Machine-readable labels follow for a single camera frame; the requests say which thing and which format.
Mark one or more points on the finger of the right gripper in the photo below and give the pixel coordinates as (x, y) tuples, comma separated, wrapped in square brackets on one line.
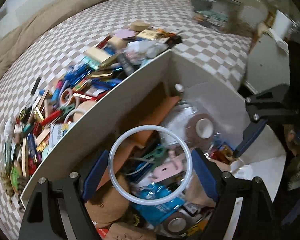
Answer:
[(250, 134)]

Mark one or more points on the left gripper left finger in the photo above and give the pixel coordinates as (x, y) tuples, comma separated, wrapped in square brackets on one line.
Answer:
[(92, 174)]

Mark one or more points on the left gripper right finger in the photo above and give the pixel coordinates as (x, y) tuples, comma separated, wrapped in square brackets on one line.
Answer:
[(209, 174)]

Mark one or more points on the white storage box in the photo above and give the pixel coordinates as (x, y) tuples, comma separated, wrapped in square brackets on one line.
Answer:
[(60, 174)]

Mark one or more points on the large round cork coaster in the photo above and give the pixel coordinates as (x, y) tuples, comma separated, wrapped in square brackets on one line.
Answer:
[(106, 206)]

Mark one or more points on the brown tape roll in bag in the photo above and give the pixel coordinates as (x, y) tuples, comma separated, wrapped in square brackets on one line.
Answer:
[(200, 129)]

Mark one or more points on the pink plastic piece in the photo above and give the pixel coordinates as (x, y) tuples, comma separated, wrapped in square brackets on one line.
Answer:
[(168, 169)]

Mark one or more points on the square wooden carved coaster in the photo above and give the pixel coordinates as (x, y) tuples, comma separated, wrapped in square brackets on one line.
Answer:
[(123, 231)]

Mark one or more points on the blue foil packet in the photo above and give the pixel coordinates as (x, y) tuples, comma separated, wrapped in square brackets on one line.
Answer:
[(156, 214)]

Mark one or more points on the brown leather pouch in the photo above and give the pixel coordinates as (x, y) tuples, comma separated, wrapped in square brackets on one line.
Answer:
[(150, 111)]

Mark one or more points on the checkered bed blanket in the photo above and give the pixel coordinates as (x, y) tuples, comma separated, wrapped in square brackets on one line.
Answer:
[(223, 55)]

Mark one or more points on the clear plastic container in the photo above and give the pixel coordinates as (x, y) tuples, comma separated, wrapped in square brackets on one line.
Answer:
[(219, 15)]

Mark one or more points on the black marker pen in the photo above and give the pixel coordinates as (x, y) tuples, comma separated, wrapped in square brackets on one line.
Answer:
[(35, 86)]

